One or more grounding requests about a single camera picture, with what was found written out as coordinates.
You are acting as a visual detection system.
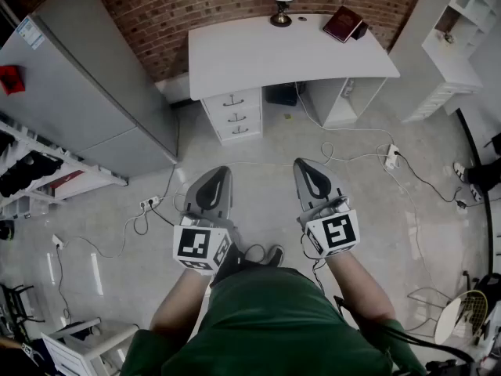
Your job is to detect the person's green shirt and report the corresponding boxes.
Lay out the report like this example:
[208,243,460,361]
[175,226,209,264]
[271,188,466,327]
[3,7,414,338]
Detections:
[121,266,427,376]

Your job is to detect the white desk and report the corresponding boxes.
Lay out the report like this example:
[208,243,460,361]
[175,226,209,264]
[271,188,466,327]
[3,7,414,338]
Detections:
[187,13,401,147]

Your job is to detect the white wooden stool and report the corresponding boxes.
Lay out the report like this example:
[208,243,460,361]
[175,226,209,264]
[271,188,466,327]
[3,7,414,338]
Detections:
[40,316,140,376]

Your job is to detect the grey refrigerator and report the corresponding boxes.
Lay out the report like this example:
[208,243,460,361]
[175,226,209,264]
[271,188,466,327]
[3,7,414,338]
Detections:
[0,0,179,179]

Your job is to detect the person's black trousers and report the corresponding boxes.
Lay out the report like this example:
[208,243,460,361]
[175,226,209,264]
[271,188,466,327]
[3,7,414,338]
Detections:
[210,241,251,288]

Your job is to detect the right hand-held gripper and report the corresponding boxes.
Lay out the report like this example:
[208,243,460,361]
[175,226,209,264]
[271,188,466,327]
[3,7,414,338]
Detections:
[293,157,361,259]

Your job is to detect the yellow tennis racket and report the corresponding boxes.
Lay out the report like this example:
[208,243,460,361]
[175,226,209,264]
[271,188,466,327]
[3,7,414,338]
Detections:
[449,289,491,338]

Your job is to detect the white round side table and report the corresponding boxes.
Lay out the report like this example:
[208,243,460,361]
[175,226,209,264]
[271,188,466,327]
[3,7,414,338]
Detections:
[434,298,463,346]

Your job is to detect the black power cable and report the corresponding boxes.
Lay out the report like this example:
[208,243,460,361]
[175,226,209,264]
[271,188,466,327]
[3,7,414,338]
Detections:
[394,150,465,204]
[56,244,74,325]

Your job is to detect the white wire chair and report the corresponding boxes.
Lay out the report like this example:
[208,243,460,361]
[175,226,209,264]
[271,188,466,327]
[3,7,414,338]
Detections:
[405,286,452,333]

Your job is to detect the black hanging clothes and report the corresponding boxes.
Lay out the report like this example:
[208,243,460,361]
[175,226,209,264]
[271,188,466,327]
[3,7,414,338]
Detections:
[0,131,64,198]

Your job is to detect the white power cable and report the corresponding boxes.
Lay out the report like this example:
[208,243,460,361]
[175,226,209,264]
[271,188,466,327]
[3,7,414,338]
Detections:
[294,81,396,162]
[61,200,154,259]

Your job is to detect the black box under desk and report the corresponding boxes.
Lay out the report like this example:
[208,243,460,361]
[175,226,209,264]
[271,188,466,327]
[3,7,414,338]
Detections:
[265,83,298,107]

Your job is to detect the person's right forearm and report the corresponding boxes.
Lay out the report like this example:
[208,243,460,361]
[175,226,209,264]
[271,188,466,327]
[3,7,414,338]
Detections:
[324,255,396,332]

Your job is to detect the red hardcover book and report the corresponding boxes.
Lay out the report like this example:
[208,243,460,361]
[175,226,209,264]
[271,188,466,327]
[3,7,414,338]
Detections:
[323,5,364,44]

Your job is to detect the person's left forearm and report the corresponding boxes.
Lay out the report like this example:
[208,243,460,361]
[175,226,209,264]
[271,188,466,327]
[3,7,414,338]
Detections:
[150,266,220,342]

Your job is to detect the red sticker on refrigerator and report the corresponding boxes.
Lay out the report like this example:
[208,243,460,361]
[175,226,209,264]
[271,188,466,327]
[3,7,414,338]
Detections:
[0,64,26,96]

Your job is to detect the blue label on refrigerator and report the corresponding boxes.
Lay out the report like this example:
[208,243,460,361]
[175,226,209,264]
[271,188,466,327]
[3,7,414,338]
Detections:
[16,16,46,51]

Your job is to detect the white shelf unit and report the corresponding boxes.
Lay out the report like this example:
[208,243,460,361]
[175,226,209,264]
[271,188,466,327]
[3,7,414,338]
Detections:
[401,0,501,124]

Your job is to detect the person's right shoe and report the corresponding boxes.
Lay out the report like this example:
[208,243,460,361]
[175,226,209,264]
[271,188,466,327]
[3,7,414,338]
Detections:
[268,244,286,268]

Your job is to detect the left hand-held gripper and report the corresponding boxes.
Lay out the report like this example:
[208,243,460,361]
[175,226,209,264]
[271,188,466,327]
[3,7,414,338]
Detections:
[173,165,240,277]

